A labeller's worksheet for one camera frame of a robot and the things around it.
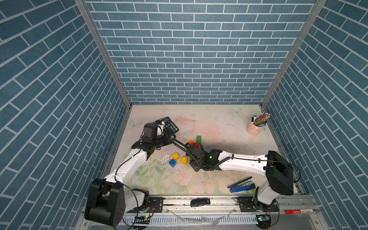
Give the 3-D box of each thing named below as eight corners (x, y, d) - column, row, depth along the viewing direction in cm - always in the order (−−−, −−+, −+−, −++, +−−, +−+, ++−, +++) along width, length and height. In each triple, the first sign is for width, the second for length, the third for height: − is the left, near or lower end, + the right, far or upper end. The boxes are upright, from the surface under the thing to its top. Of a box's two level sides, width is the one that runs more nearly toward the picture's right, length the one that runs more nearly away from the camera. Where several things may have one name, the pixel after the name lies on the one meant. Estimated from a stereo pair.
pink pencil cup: (246, 136, 104) (250, 128, 97) (246, 129, 108) (250, 121, 101) (258, 138, 103) (263, 130, 95) (257, 131, 107) (263, 123, 99)
